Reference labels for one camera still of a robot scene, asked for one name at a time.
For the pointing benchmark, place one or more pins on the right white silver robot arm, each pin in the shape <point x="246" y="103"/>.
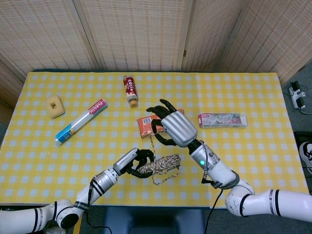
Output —
<point x="219" y="170"/>

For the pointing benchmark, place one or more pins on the yellow white checkered tablecloth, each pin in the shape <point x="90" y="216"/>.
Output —
<point x="48" y="170"/>

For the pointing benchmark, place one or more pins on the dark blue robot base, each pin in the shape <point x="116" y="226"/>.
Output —
<point x="156" y="221"/>

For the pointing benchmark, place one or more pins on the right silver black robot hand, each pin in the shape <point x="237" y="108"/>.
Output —
<point x="179" y="129"/>

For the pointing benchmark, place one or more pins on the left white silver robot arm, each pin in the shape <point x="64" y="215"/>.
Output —
<point x="102" y="181"/>

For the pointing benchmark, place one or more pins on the orange cardboard box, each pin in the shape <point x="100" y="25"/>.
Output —
<point x="146" y="126"/>

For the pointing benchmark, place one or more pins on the floral printed long box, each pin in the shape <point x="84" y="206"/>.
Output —
<point x="221" y="120"/>

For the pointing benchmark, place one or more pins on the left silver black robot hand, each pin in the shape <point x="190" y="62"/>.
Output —
<point x="124" y="162"/>

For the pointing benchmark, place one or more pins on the yellow square sponge with hole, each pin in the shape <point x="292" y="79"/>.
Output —
<point x="60" y="111"/>

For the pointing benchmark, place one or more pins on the brass screen hinge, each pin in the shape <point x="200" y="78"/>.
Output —
<point x="184" y="53"/>

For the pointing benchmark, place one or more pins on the black white sneaker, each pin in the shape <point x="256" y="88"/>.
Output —
<point x="307" y="153"/>

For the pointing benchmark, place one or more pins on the blue pink tube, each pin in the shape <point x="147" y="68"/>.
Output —
<point x="80" y="122"/>

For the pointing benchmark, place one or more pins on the white power strip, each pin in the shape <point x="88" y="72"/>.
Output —
<point x="296" y="97"/>

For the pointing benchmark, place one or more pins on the Costa coffee bottle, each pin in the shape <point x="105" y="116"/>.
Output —
<point x="130" y="90"/>

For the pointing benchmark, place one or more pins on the woven folding screen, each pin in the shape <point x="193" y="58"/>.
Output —
<point x="134" y="31"/>

